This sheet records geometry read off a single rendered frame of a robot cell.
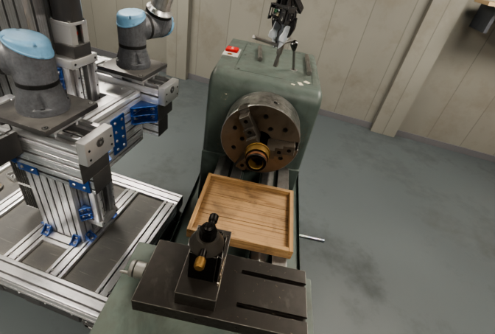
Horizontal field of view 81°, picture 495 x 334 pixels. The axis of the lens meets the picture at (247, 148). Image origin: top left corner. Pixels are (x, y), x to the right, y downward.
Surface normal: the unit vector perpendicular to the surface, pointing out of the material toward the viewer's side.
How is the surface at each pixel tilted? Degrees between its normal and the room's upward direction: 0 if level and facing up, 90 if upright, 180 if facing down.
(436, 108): 90
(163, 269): 0
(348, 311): 0
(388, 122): 90
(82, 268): 0
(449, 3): 90
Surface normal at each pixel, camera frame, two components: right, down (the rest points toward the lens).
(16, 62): 0.09, 0.58
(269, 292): 0.16, -0.81
